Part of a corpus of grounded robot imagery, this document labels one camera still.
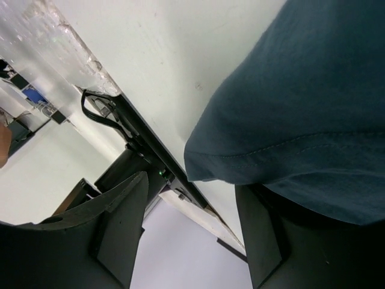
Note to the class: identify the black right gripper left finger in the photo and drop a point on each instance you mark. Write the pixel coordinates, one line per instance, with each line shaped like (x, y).
(93, 245)

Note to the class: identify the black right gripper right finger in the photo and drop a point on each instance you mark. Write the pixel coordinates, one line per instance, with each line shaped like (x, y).
(289, 246)

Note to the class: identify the blue-grey t-shirt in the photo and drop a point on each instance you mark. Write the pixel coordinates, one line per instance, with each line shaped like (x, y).
(303, 114)

